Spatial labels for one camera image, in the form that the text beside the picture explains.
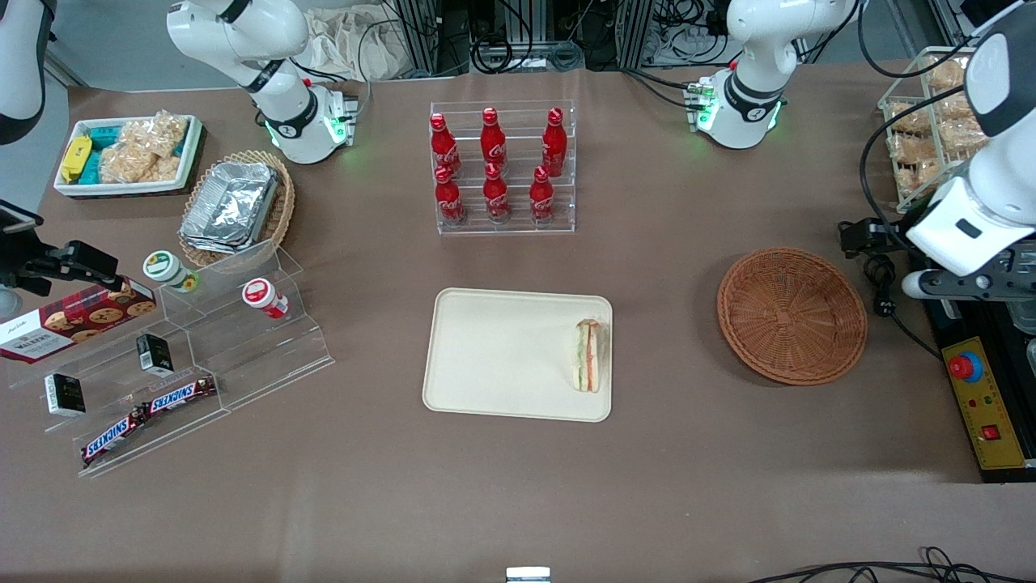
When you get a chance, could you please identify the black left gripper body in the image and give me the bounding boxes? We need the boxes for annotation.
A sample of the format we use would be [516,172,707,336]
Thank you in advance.
[839,219,893,258]

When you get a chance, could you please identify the triangle sandwich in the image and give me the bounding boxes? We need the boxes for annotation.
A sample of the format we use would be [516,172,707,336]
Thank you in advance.
[571,318,604,394]

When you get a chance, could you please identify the round brown wicker basket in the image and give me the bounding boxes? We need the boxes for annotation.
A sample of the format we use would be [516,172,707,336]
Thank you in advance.
[717,247,868,386]

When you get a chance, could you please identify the oval light wicker basket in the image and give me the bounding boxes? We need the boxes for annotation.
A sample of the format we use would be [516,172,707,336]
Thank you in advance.
[178,149,296,270]

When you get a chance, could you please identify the cream plastic serving tray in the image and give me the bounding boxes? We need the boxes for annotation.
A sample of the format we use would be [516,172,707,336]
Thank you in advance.
[422,287,614,423]

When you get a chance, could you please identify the red tartan cookie box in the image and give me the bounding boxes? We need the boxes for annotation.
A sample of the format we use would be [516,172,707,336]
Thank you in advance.
[0,277,157,365]

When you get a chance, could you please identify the green lid cup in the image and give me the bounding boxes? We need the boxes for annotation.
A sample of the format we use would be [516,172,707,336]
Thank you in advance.
[143,250,201,294]

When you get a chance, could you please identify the white rectangular snack bin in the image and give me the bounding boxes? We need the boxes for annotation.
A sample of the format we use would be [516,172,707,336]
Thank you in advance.
[53,113,206,198]

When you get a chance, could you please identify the yellow snack packet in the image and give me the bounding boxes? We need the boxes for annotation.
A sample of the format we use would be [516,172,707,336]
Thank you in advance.
[61,135,92,183]

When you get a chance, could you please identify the clear bag of rice crackers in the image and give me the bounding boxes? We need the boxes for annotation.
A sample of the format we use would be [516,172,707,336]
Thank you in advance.
[99,142,180,184]
[121,111,189,155]

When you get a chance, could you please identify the small black box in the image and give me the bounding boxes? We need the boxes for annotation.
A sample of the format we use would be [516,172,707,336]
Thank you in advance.
[135,333,174,378]
[44,372,87,418]

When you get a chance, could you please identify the aluminium foil container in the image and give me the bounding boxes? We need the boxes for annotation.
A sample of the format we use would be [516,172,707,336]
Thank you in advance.
[180,227,260,254]
[185,160,280,244]

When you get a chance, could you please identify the snickers chocolate bar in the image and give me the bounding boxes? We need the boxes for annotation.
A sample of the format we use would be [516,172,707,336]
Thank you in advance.
[146,375,219,415]
[80,407,151,467]

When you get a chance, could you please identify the red lid cup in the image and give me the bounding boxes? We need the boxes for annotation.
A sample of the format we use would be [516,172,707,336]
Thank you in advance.
[242,278,290,320]

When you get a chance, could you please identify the clear acrylic step display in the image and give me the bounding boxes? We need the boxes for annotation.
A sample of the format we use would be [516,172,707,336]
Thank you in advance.
[0,237,335,479]

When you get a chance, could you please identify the black sealer machine yellow panel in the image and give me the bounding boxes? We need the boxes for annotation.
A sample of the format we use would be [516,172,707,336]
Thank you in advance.
[925,235,1036,484]

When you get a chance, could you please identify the white power strip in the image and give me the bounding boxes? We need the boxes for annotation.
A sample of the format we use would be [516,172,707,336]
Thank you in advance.
[647,24,733,66]

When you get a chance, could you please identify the red cola bottle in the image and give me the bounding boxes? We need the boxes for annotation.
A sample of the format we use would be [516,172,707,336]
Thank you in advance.
[529,165,556,224]
[480,107,508,172]
[434,164,466,226]
[482,163,511,224]
[541,107,568,177]
[429,113,462,179]

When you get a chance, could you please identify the white cloth bag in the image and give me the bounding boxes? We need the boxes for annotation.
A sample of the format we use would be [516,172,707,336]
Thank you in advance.
[304,6,426,82]

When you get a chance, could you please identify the clear acrylic bottle rack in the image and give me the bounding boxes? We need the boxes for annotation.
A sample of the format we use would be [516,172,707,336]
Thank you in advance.
[429,100,577,236]

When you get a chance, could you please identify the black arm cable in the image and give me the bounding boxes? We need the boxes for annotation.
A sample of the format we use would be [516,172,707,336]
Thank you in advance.
[858,81,984,252]

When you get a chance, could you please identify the black power cable with plug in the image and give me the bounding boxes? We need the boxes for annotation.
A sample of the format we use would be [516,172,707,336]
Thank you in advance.
[862,253,945,362]

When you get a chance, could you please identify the white wire basket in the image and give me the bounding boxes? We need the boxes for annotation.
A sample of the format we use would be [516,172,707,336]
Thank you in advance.
[878,46,1000,214]

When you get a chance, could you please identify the aluminium frame post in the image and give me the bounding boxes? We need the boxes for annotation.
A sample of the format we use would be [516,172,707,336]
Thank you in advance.
[619,0,652,70]
[397,0,442,78]

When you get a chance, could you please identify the black floor cables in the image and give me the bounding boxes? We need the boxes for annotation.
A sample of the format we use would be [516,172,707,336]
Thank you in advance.
[745,547,1036,583]

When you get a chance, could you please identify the black cable bundle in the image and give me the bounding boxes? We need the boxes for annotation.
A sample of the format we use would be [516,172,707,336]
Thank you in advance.
[469,0,584,74]

